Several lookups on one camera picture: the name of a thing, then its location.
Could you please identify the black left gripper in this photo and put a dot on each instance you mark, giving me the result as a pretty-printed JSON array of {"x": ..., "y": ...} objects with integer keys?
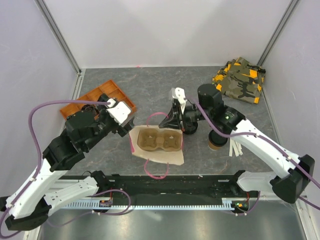
[{"x": 124, "y": 130}]

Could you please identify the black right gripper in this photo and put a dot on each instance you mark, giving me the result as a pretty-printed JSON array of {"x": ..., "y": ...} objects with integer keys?
[{"x": 174, "y": 120}]

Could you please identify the brown pulp cup carrier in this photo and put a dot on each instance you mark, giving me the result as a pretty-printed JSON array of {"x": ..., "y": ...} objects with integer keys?
[{"x": 151, "y": 139}]

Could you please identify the brown paper cup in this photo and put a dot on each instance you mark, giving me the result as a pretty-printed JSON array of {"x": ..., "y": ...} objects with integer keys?
[{"x": 215, "y": 145}]

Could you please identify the black cup lid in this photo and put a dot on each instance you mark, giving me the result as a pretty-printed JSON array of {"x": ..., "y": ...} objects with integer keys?
[
  {"x": 190, "y": 129},
  {"x": 217, "y": 140}
]

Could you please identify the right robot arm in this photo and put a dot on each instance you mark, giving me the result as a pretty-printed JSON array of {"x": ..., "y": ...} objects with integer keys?
[{"x": 291, "y": 173}]

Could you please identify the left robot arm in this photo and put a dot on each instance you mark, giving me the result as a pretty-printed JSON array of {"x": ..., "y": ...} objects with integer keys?
[{"x": 32, "y": 204}]

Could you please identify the brown rolled tie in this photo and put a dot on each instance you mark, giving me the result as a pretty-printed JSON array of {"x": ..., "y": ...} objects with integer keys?
[{"x": 90, "y": 108}]

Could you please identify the white wrapped straw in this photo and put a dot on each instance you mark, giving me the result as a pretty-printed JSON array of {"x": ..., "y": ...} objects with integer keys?
[
  {"x": 238, "y": 150},
  {"x": 231, "y": 152}
]

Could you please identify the camouflage folded cloth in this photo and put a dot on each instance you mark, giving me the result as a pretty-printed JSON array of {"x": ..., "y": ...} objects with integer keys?
[{"x": 239, "y": 79}]

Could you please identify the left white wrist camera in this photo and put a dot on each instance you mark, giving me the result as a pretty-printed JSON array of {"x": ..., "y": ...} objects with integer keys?
[{"x": 118, "y": 110}]

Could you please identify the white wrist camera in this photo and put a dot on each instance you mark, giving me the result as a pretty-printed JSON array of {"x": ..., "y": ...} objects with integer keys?
[
  {"x": 118, "y": 110},
  {"x": 178, "y": 94}
]

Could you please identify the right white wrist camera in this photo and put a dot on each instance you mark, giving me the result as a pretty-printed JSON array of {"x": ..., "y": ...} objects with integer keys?
[{"x": 178, "y": 94}]

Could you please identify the white slotted cable duct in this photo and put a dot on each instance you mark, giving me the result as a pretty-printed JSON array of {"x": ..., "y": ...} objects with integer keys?
[{"x": 95, "y": 204}]

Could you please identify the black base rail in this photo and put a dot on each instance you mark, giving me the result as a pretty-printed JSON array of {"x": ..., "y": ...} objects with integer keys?
[{"x": 174, "y": 189}]

